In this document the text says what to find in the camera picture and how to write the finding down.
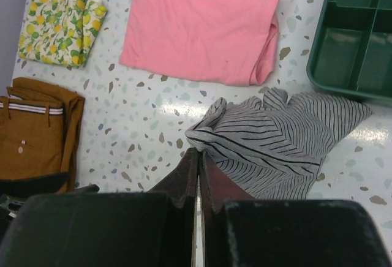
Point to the pink folded shirt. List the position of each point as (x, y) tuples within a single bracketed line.
[(232, 42)]

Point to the brown folded trousers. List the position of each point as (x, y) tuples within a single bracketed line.
[(40, 130)]

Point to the lemon print folded cloth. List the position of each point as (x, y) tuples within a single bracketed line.
[(61, 32)]

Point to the green compartment tray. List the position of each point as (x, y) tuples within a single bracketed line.
[(351, 51)]

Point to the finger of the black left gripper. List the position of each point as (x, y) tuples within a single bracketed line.
[(14, 193)]

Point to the grey striped underwear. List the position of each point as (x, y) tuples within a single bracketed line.
[(273, 147)]

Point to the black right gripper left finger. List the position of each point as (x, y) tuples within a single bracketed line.
[(153, 228)]

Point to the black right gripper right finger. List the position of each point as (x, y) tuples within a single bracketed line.
[(242, 231)]

